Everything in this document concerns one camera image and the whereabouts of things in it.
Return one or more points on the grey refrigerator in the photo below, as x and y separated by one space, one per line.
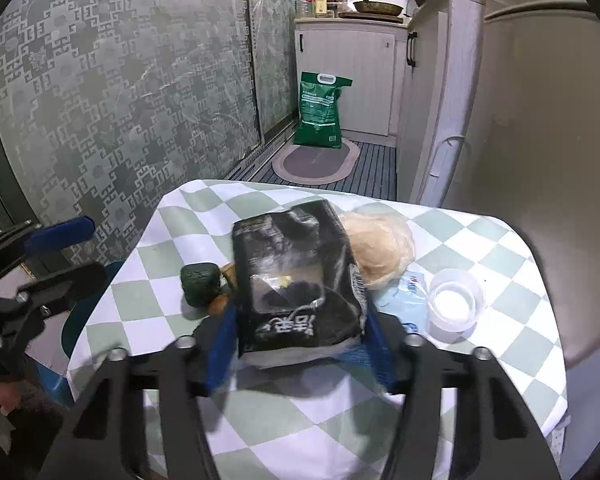
530 160

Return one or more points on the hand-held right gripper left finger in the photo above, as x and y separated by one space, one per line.
220 355

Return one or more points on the grey oval floor mat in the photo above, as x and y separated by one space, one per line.
310 160

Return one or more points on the black snack packet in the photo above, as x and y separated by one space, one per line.
290 260

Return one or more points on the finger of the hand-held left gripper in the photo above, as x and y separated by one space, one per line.
65 285
60 234

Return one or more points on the person's left hand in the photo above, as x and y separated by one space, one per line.
1 400

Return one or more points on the green rice bag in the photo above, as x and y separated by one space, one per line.
320 115

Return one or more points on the blue plastic bag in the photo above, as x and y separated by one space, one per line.
55 385

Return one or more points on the patterned glass sliding door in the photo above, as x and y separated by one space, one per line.
120 110
275 50

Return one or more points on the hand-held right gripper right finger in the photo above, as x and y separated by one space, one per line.
380 355

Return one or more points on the clear plastic bowl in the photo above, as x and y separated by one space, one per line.
455 305

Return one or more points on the light blue plastic wrapper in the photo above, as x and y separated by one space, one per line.
405 295

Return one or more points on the brown rounded scrap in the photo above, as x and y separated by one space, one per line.
221 305

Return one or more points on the white kitchen cabinet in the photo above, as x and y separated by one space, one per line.
350 70

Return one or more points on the dark striped floor mat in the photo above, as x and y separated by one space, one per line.
377 172

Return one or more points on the dark green crumpled wrapper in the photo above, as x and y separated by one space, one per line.
200 282

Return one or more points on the green white checkered tablecloth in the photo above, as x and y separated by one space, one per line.
455 240

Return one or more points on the dark frying pan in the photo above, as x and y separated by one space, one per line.
377 7

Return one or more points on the beige wrapper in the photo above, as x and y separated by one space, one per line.
380 250

